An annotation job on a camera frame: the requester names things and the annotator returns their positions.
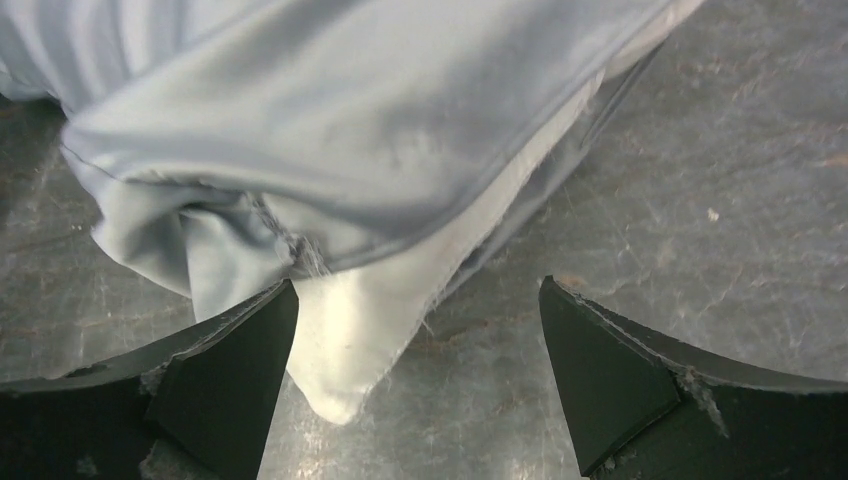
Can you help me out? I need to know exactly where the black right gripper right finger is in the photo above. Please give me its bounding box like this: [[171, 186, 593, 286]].
[[538, 277, 847, 479]]

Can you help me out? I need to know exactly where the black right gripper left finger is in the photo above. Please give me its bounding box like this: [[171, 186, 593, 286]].
[[1, 281, 299, 479]]

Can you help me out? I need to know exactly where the white pillow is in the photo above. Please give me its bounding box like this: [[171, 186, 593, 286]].
[[287, 1, 698, 425]]

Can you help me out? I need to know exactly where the grey pillowcase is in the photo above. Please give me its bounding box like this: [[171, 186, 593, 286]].
[[1, 1, 697, 319]]

